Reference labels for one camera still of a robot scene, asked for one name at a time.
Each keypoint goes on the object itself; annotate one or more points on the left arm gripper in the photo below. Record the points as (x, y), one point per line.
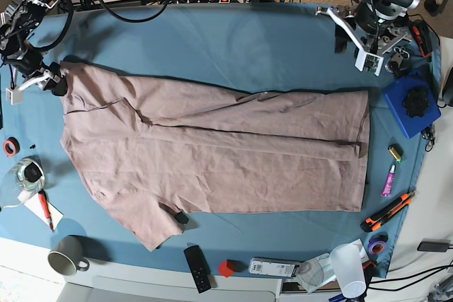
(377, 35)

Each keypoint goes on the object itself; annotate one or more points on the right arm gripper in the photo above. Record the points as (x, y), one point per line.
(36, 72)

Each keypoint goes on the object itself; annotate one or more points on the dusty pink T-shirt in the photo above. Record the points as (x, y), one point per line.
(147, 148)

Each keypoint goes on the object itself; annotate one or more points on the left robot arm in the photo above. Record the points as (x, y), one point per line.
(249, 47)

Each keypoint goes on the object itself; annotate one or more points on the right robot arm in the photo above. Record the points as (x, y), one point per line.
(18, 20)

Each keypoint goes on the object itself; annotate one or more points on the metal clamp tool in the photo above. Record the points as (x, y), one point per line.
(393, 64)

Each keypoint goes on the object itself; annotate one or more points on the red tape roll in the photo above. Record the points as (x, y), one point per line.
(11, 147)

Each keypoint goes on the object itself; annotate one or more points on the orange black tool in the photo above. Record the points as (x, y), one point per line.
(421, 34)

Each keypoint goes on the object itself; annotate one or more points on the blue box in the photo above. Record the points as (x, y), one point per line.
(394, 94)

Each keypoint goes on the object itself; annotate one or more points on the black knob on box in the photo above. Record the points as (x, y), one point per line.
(416, 102)

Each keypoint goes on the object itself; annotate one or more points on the red pen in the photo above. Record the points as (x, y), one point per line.
(45, 207)

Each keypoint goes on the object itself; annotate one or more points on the blue table cloth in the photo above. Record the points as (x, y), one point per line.
(37, 125)

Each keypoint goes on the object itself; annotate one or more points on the white paper note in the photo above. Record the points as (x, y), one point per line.
(41, 207)

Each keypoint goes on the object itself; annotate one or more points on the purple glue tube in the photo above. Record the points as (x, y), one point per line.
(386, 192)

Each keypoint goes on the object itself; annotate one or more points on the grey ceramic mug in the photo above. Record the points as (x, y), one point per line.
(67, 257)

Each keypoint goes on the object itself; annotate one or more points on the orange black utility knife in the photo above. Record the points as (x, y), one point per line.
(381, 217)

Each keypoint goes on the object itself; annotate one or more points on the purple tape roll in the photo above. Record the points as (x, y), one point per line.
(377, 244)

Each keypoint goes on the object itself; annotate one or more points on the translucent plastic cup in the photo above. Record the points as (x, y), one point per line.
(347, 267)

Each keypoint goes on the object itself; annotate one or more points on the black remote control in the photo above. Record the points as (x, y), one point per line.
(198, 268)

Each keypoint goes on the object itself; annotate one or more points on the white barcode device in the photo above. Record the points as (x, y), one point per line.
(273, 267)

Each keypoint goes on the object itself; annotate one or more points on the red cube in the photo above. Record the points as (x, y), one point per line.
(226, 268)

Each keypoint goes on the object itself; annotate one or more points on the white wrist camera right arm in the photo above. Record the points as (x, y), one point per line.
(14, 96)

